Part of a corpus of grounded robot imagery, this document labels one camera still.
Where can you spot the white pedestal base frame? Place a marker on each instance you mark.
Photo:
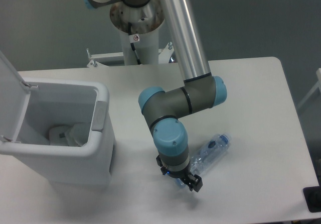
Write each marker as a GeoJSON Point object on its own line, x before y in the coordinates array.
{"type": "Point", "coordinates": [165, 55]}

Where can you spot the white paper trash in bin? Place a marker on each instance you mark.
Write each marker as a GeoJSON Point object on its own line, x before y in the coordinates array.
{"type": "Point", "coordinates": [57, 135]}

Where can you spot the white trash can lid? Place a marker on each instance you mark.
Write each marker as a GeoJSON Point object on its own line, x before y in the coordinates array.
{"type": "Point", "coordinates": [15, 96]}

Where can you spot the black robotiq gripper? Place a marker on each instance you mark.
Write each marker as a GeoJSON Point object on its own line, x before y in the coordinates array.
{"type": "Point", "coordinates": [194, 182]}

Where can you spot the white plastic trash can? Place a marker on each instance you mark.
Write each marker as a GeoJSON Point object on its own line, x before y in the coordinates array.
{"type": "Point", "coordinates": [58, 102]}

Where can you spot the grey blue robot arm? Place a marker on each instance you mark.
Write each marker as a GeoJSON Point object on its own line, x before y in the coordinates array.
{"type": "Point", "coordinates": [162, 109]}

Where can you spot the black device at table edge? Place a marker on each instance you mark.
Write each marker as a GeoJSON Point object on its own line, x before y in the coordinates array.
{"type": "Point", "coordinates": [312, 198]}

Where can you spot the clear plastic water bottle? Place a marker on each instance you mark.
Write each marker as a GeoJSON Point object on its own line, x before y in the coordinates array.
{"type": "Point", "coordinates": [210, 153]}

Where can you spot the white plastic bag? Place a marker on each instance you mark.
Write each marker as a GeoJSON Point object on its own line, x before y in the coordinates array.
{"type": "Point", "coordinates": [77, 135]}

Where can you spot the white furniture frame right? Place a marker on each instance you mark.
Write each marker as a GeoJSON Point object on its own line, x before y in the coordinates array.
{"type": "Point", "coordinates": [311, 95]}

